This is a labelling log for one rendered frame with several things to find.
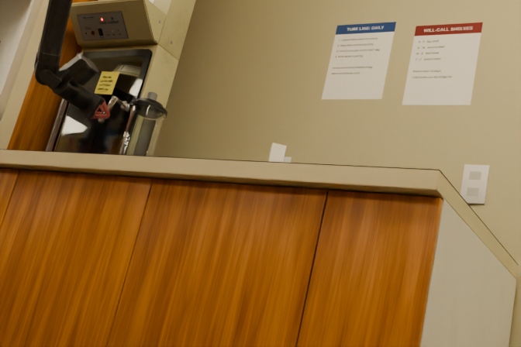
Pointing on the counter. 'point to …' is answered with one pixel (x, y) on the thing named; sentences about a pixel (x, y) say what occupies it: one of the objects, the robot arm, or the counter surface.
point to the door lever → (114, 105)
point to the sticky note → (106, 83)
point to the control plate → (88, 22)
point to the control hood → (136, 11)
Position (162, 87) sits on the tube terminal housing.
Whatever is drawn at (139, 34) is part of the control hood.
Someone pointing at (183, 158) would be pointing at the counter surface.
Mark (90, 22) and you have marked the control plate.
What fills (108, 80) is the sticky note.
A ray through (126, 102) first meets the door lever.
